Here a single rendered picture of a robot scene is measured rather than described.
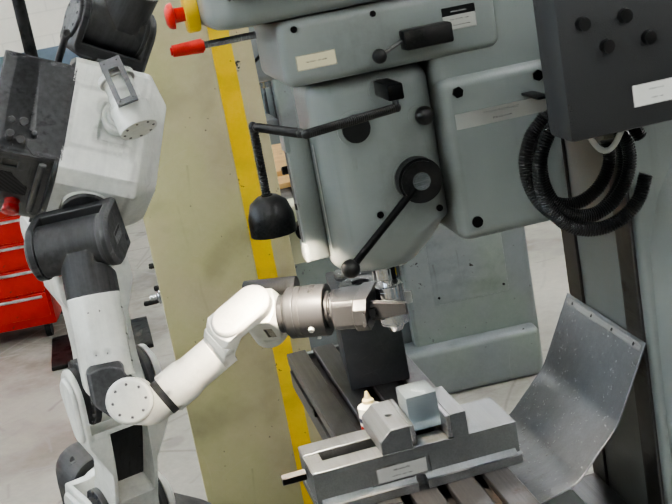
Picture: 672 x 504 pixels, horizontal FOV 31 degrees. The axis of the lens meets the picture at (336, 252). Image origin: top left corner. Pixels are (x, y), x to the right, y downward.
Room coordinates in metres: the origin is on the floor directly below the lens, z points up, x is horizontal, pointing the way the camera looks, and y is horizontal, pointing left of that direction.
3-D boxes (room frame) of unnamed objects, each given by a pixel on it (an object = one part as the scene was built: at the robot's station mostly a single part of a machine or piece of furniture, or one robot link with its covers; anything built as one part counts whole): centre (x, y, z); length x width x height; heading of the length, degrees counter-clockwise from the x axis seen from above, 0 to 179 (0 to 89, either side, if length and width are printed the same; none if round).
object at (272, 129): (1.76, 0.05, 1.58); 0.17 x 0.01 x 0.01; 27
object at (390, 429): (1.86, -0.03, 1.05); 0.12 x 0.06 x 0.04; 10
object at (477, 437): (1.87, -0.06, 1.01); 0.35 x 0.15 x 0.11; 100
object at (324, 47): (1.94, -0.12, 1.68); 0.34 x 0.24 x 0.10; 100
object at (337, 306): (1.96, 0.01, 1.23); 0.13 x 0.12 x 0.10; 165
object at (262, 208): (1.84, 0.09, 1.44); 0.07 x 0.07 x 0.06
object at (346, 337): (2.39, -0.03, 1.06); 0.22 x 0.12 x 0.20; 3
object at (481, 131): (1.97, -0.27, 1.47); 0.24 x 0.19 x 0.26; 10
